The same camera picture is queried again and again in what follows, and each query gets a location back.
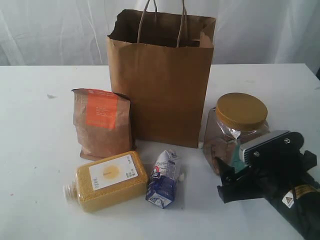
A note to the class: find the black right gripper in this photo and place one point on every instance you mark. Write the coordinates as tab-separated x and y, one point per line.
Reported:
270	179

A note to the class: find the clear jar with gold lid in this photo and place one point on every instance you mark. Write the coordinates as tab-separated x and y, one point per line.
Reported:
236	119

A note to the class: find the black covered right arm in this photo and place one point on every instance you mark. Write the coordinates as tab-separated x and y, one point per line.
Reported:
301	208

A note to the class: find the brown paper bag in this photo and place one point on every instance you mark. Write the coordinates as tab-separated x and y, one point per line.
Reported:
161	62

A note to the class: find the white putty lump front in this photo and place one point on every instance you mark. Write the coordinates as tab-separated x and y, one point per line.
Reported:
200	144

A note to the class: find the white putty lump by carton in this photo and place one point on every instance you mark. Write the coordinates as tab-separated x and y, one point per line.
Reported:
181	177

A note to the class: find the blue white milk carton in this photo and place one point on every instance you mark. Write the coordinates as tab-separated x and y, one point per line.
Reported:
162	184

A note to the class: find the yellow millet plastic bottle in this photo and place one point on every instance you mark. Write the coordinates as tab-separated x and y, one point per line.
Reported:
107	182

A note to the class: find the brown pouch with orange label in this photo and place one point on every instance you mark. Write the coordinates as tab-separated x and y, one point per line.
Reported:
102	121

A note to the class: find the small white paper scrap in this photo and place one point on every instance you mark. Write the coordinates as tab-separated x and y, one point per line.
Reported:
51	96

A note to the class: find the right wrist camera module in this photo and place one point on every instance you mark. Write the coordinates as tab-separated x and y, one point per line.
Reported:
262	149

